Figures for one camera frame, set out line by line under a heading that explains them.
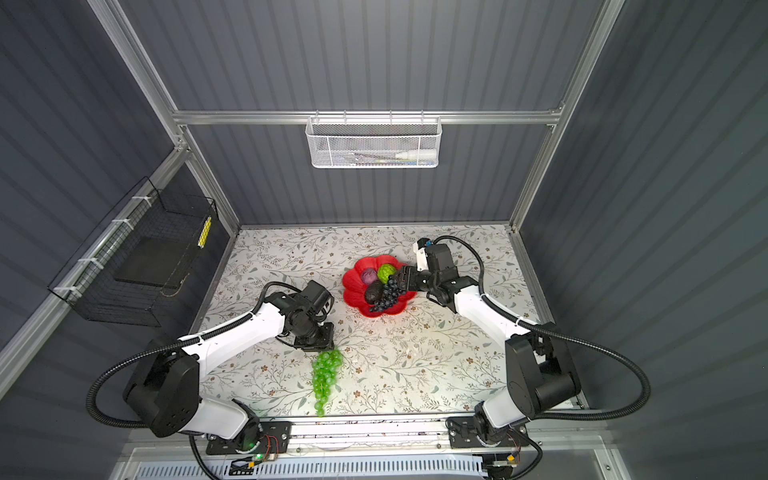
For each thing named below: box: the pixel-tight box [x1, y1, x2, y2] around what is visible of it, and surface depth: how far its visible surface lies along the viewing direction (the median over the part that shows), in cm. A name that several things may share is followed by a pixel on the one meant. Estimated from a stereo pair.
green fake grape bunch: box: [312, 349, 343, 417], surface depth 81 cm
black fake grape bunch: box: [369, 273, 407, 312], surface depth 98 cm
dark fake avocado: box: [366, 281, 384, 304], surface depth 98 cm
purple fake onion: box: [362, 268, 378, 285], surface depth 101 cm
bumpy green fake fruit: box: [377, 263, 396, 284], surface depth 101 cm
